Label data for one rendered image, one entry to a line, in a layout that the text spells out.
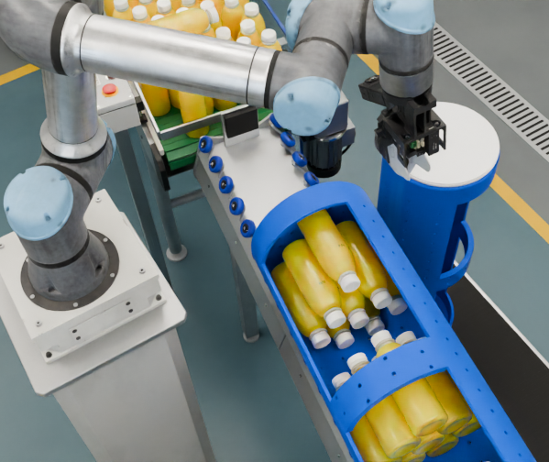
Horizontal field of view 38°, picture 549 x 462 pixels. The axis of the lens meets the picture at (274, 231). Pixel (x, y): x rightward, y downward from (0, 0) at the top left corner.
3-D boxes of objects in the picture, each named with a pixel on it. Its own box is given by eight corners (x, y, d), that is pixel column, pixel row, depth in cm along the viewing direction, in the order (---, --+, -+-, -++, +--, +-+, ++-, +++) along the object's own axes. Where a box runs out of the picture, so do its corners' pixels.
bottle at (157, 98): (148, 120, 222) (137, 71, 207) (144, 103, 226) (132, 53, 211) (173, 114, 223) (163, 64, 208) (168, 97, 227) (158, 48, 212)
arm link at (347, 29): (274, 34, 101) (358, 37, 98) (293, -18, 107) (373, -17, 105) (282, 81, 107) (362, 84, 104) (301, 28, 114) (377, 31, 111)
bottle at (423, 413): (437, 415, 135) (387, 328, 146) (407, 437, 138) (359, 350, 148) (455, 418, 141) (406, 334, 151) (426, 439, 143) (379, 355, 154)
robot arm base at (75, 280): (45, 314, 145) (28, 285, 137) (20, 258, 153) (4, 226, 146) (121, 280, 149) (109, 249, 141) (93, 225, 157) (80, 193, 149)
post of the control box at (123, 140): (166, 303, 291) (107, 113, 210) (162, 295, 293) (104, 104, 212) (176, 300, 292) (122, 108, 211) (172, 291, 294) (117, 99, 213)
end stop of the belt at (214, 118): (162, 140, 210) (160, 133, 208) (161, 138, 210) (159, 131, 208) (299, 95, 218) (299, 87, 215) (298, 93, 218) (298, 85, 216)
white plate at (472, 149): (389, 185, 187) (389, 189, 188) (508, 183, 185) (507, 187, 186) (382, 102, 203) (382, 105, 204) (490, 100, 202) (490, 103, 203)
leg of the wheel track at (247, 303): (247, 345, 280) (231, 245, 229) (240, 332, 283) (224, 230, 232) (261, 339, 281) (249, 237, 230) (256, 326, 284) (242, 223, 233)
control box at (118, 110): (104, 137, 205) (95, 109, 197) (85, 88, 216) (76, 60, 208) (141, 125, 207) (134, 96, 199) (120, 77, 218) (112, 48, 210)
